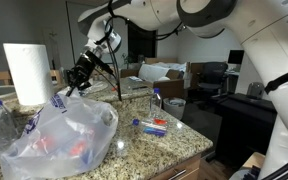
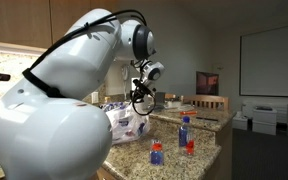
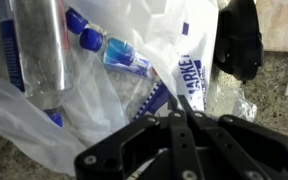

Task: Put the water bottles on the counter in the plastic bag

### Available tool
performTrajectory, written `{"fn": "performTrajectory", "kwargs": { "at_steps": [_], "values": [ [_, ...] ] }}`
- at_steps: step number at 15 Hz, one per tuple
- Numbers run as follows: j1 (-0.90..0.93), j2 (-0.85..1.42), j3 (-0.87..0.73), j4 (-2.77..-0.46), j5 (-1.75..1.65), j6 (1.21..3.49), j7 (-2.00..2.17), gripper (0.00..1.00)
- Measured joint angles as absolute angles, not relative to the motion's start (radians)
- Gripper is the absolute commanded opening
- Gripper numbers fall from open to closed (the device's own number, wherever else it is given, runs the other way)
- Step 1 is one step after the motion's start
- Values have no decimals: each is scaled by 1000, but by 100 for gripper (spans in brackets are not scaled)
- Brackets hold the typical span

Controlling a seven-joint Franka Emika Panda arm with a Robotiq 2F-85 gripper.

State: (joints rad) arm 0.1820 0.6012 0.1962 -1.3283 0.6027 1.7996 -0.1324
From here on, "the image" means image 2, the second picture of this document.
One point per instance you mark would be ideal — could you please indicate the small white box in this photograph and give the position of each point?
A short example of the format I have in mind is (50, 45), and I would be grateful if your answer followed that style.
(240, 121)

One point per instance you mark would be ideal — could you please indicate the clear glass plate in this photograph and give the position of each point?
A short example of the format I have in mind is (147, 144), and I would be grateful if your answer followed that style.
(185, 107)

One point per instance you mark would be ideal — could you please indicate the orange marker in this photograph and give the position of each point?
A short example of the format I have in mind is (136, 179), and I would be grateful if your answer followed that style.
(188, 112)

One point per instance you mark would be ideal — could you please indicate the white wall phone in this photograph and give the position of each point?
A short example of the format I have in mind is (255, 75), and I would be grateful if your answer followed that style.
(125, 71)

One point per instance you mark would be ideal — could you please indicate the white projection screen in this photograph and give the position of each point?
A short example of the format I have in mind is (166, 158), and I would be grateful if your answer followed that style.
(274, 60)

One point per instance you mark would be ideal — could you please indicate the dark reddish framed picture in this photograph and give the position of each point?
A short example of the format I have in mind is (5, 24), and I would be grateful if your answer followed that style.
(207, 83)

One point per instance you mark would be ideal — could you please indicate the shrink-wrapped water bottle pack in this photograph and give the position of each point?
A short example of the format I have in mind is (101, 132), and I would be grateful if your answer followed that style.
(114, 106)

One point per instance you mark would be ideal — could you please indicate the translucent white plastic bag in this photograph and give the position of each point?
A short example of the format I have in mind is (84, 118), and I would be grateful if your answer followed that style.
(130, 133)

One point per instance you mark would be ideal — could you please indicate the dark box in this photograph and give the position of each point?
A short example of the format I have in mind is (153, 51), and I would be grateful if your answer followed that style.
(160, 98)

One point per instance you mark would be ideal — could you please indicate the wooden chair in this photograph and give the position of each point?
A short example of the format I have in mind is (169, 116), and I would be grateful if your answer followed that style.
(205, 98)
(170, 96)

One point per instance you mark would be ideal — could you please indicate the white paper towel roll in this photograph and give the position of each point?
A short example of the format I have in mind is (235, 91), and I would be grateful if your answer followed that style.
(146, 100)

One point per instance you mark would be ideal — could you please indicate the white storage unit black top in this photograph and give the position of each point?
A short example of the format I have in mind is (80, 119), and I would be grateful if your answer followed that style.
(264, 121)

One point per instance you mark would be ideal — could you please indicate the wooden base cabinet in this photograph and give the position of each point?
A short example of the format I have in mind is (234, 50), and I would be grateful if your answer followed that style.
(101, 176)

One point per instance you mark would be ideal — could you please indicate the black pen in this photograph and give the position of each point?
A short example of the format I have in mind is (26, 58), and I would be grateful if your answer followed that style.
(206, 118)

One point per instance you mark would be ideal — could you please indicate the small yellow bottle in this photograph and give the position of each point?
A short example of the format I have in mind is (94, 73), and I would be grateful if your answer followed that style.
(107, 99)

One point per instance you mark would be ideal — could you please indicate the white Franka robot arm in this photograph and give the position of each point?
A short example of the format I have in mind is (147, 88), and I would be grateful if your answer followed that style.
(44, 140)

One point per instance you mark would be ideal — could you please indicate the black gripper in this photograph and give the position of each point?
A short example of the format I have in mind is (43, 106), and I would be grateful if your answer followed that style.
(142, 88)

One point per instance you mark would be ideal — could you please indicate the white wall outlet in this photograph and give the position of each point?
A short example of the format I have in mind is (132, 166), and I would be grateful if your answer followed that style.
(94, 98)

